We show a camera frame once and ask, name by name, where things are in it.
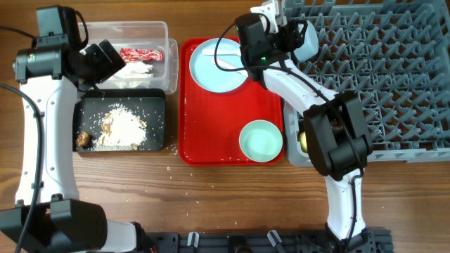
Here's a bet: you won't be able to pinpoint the light blue bowl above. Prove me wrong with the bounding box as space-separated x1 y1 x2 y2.
293 21 319 62

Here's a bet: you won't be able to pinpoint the red snack wrapper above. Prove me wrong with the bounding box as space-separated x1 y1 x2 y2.
120 48 164 63

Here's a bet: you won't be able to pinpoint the rice and food leftovers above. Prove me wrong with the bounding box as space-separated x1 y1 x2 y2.
75 103 147 152

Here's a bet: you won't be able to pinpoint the yellow plastic cup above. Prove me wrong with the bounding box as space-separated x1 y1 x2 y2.
299 132 308 153

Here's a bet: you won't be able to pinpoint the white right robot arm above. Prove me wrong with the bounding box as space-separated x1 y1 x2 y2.
232 13 373 252

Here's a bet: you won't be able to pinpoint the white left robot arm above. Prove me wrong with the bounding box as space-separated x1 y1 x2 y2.
1 6 148 252

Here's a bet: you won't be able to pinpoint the grey dishwasher rack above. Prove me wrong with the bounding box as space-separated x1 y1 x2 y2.
281 0 449 162

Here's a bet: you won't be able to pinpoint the clear plastic bin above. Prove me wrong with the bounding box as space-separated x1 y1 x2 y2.
79 21 179 94

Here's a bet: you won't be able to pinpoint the black plastic tray bin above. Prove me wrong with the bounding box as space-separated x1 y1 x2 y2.
73 89 165 153

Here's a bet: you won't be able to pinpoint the white plastic fork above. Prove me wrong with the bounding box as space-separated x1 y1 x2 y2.
210 58 248 77

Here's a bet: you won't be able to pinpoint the white plastic spoon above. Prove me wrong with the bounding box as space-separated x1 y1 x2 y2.
202 48 241 56

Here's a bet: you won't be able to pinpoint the light blue plate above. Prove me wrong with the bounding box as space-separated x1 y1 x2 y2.
189 38 247 93

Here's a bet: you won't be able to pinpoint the mint green bowl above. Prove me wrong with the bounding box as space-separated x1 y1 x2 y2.
238 119 283 163

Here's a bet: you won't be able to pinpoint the red serving tray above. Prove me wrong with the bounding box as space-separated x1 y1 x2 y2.
178 37 284 167

